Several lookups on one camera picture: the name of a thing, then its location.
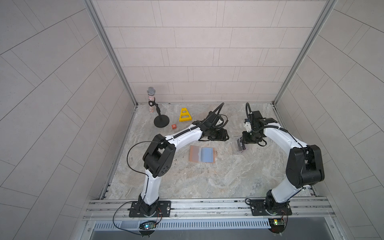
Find white vent grille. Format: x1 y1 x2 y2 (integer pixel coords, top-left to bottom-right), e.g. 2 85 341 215
156 219 271 231

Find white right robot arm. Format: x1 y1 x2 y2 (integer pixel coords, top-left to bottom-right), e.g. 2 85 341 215
240 103 325 215

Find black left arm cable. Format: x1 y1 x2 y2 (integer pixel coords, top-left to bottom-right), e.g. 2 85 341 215
112 140 160 236

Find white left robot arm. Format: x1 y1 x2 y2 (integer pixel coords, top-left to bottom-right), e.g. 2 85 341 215
138 103 229 216

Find yellow triangular stand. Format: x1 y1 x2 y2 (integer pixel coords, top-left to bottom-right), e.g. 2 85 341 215
179 108 192 122

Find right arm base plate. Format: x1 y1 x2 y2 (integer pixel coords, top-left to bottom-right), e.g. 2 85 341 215
246 199 292 216

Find aluminium mounting rail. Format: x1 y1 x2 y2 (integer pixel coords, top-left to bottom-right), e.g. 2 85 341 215
81 197 336 221

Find glass bottle with grey cap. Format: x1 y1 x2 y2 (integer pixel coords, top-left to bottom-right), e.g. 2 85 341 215
147 87 156 113

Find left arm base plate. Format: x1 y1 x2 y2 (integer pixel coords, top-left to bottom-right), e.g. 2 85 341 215
129 201 172 218

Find right circuit board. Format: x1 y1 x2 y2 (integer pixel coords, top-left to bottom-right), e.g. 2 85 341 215
268 219 286 234

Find black round-base stand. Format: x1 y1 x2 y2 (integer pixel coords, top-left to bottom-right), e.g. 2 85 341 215
149 101 170 128

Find left green circuit board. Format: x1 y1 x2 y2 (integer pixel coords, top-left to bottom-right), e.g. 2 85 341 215
139 221 157 236

